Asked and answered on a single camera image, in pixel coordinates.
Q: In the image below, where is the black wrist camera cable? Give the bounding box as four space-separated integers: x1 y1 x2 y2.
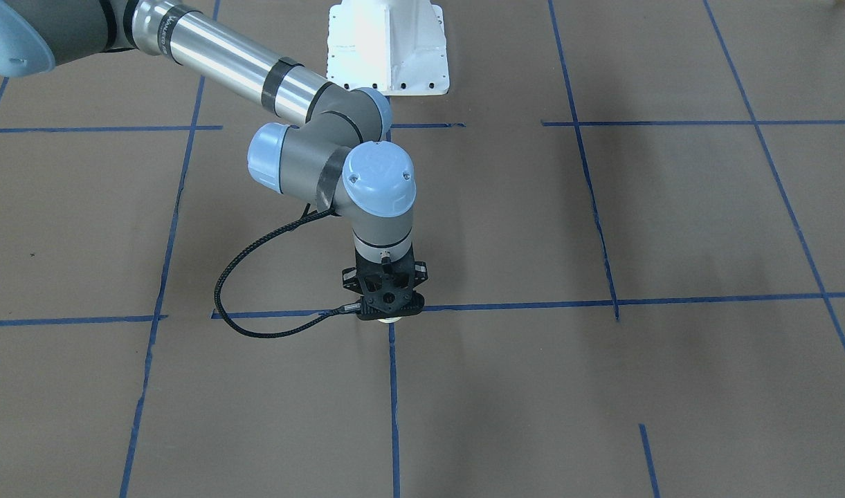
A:
213 202 365 340

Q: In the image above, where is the white camera mast pedestal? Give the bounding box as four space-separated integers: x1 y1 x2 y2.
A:
325 1 451 95

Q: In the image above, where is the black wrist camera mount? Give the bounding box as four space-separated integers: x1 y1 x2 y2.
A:
342 251 428 320

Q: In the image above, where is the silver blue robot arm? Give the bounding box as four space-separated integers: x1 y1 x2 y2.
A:
0 1 417 264

